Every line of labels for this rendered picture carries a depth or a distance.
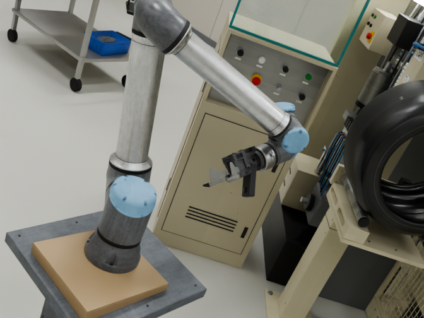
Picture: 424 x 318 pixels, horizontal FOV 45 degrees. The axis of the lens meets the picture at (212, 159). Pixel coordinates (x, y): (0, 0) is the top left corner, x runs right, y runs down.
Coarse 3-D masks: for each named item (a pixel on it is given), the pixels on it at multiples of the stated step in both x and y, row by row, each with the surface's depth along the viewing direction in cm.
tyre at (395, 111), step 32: (384, 96) 193; (416, 96) 181; (352, 128) 200; (384, 128) 180; (416, 128) 176; (352, 160) 192; (384, 160) 182; (384, 192) 219; (416, 192) 219; (384, 224) 197; (416, 224) 193
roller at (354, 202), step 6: (342, 180) 227; (348, 180) 222; (348, 186) 219; (348, 192) 216; (348, 198) 215; (354, 198) 210; (354, 204) 206; (354, 210) 204; (360, 210) 201; (360, 216) 198; (366, 216) 197; (360, 222) 197; (366, 222) 197
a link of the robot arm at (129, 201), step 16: (128, 176) 167; (112, 192) 160; (128, 192) 160; (144, 192) 163; (112, 208) 160; (128, 208) 158; (144, 208) 160; (112, 224) 161; (128, 224) 160; (144, 224) 164; (112, 240) 163; (128, 240) 163
